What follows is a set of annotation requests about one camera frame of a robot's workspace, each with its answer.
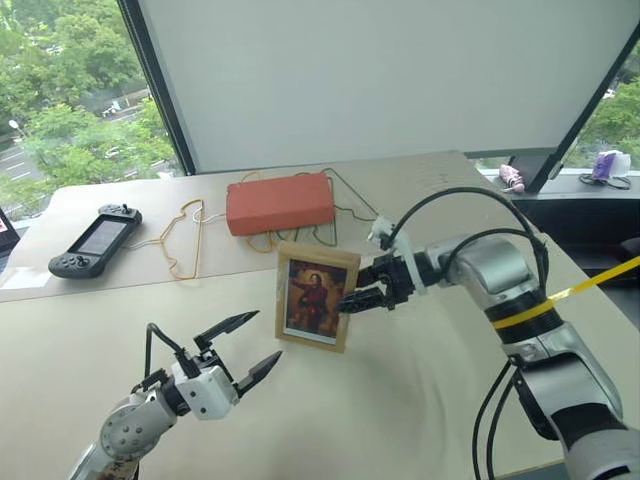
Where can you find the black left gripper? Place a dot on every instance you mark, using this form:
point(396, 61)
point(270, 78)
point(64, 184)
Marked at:
point(209, 358)

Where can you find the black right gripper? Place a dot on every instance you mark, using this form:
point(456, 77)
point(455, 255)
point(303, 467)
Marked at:
point(397, 280)

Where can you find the wooden picture frame with portrait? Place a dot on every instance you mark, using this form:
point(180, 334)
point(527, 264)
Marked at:
point(312, 260)

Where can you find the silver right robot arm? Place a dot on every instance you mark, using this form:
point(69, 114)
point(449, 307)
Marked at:
point(505, 270)

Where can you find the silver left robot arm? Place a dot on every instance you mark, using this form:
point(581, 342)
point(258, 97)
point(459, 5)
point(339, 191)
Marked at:
point(125, 435)

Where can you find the orange-red rectangular box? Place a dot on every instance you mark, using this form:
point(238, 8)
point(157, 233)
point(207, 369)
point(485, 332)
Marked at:
point(277, 202)

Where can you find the pink folded umbrella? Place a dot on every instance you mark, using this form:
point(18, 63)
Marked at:
point(512, 177)

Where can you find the black handheld game console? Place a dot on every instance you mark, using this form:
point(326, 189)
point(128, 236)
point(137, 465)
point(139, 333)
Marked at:
point(95, 240)

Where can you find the purple and white package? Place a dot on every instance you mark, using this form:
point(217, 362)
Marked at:
point(607, 165)

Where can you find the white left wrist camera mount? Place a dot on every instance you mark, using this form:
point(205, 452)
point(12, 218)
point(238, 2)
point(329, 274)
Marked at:
point(207, 392)

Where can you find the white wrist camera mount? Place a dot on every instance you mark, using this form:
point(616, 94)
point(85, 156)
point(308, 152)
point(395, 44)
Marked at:
point(207, 392)
point(400, 242)

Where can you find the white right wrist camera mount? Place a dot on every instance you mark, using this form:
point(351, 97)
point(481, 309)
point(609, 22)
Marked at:
point(400, 242)

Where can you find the white board with black frame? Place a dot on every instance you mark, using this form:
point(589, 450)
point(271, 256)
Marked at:
point(375, 75)

